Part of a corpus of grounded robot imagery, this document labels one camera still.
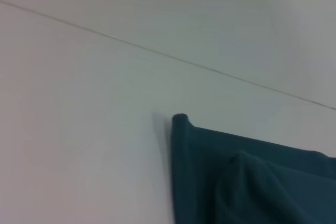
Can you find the blue shirt with FREE print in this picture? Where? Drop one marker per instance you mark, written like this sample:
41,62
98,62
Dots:
236,176

